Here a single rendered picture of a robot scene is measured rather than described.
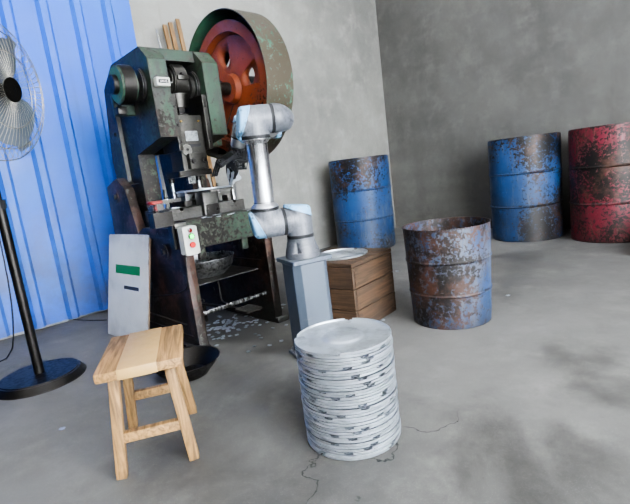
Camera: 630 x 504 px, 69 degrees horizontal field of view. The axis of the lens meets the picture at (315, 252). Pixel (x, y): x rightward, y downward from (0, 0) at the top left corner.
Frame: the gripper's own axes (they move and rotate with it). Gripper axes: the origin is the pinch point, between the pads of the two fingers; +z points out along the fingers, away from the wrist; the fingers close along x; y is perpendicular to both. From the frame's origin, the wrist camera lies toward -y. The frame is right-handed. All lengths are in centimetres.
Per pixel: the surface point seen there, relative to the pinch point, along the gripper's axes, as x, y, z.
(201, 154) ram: 17.2, -7.3, -10.6
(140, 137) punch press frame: 42, -28, -13
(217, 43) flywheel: 61, 27, -61
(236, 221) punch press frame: -10.0, -0.7, 17.3
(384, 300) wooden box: -83, 45, 39
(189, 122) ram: 27.2, -9.5, -24.7
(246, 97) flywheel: 28, 27, -38
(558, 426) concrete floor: -180, -14, 4
